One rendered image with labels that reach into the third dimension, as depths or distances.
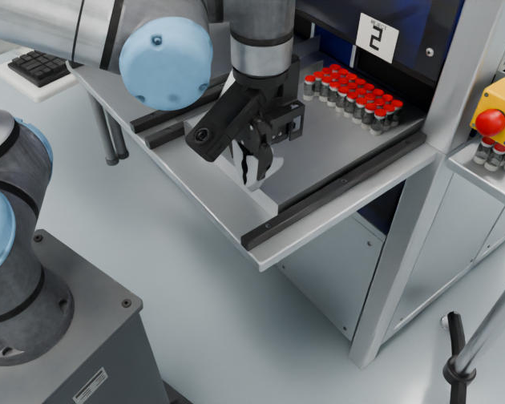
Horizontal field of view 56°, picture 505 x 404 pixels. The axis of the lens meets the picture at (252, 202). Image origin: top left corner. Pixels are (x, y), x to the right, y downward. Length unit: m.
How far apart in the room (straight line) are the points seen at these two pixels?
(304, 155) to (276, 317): 0.90
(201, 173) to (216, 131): 0.21
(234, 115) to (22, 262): 0.32
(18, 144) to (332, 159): 0.49
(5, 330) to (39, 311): 0.05
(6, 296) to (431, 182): 0.72
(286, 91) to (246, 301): 1.13
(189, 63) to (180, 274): 1.40
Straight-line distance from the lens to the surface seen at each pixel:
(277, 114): 0.63
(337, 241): 1.26
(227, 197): 0.76
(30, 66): 1.28
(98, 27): 0.41
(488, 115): 0.78
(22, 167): 0.71
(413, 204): 1.00
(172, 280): 1.74
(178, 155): 0.84
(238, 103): 0.61
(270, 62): 0.57
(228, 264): 1.76
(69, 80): 1.25
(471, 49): 0.80
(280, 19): 0.55
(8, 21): 0.42
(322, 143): 0.86
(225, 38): 1.18
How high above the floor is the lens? 1.42
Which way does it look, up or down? 47 degrees down
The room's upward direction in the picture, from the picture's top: straight up
